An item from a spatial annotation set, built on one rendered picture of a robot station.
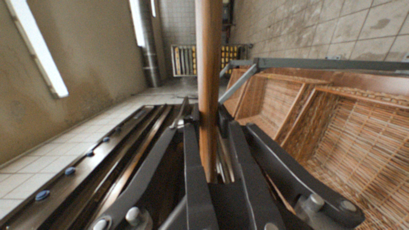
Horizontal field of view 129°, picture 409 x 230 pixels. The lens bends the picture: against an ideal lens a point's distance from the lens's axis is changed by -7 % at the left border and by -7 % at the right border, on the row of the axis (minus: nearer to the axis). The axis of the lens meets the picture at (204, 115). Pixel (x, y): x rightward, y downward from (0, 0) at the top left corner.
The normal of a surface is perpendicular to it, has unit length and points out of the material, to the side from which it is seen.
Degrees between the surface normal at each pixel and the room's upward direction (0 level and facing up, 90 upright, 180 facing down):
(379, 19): 0
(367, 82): 0
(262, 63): 90
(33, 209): 90
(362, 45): 0
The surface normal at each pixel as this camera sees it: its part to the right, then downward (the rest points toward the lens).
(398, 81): -1.00, 0.04
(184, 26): 0.04, 0.42
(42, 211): -0.01, -0.91
